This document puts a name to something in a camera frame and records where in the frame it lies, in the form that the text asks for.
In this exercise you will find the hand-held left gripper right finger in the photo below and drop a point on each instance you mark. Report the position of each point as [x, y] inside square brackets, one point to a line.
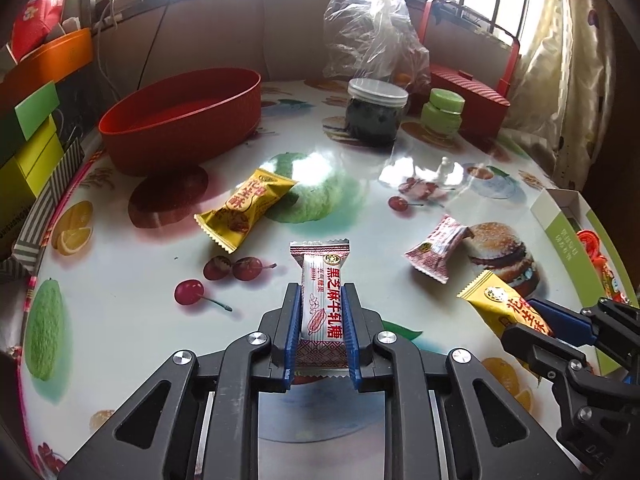
[351, 337]

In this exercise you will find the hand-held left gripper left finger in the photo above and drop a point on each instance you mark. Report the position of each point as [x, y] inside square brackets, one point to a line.
[292, 337]

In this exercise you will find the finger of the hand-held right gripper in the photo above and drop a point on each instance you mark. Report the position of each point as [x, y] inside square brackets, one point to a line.
[537, 350]
[562, 317]

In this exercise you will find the long gold snack stick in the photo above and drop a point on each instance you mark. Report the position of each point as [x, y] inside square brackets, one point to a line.
[614, 282]

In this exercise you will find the yellow candy packet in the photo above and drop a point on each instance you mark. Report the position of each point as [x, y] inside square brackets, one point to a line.
[245, 205]
[495, 300]

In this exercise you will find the green cardboard box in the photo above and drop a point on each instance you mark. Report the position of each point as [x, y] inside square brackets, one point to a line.
[560, 225]

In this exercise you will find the red and white candy packet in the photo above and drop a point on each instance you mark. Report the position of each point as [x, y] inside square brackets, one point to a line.
[435, 249]

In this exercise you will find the printed plastic tablecloth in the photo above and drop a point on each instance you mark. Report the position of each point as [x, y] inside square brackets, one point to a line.
[150, 260]

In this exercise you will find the small white plastic piece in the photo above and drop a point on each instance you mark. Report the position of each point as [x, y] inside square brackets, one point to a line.
[442, 169]

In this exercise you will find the glass jar with dark contents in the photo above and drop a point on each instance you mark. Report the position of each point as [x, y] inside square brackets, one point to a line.
[375, 112]

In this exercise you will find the green plastic jar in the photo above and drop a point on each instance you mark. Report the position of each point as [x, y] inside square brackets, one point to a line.
[442, 110]

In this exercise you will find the red oval bowl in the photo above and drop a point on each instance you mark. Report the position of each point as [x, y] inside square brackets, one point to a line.
[185, 120]

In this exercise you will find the cream patterned curtain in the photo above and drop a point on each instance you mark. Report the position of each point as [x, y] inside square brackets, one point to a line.
[575, 60]

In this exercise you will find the grey striped box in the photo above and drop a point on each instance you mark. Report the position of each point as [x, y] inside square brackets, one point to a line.
[42, 210]

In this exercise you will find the clear plastic bag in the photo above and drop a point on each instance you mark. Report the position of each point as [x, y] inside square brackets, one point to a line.
[375, 35]

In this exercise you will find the green and yellow box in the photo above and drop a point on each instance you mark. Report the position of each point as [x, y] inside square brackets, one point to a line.
[30, 160]

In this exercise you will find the orange box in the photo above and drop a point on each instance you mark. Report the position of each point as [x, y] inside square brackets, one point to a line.
[50, 62]

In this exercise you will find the red printed bag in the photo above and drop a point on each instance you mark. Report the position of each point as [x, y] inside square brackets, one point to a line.
[40, 10]

